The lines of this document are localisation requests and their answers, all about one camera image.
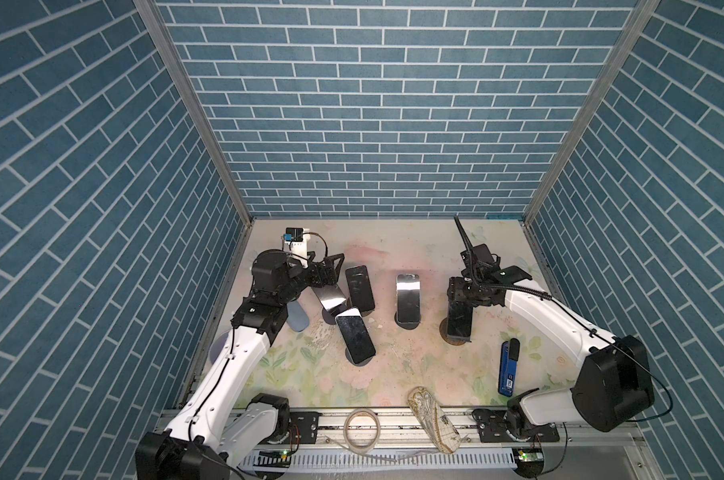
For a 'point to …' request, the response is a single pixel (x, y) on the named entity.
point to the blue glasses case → (296, 316)
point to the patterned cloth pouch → (433, 419)
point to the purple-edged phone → (356, 335)
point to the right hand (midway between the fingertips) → (455, 289)
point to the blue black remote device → (509, 356)
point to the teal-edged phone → (408, 297)
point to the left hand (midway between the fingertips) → (331, 255)
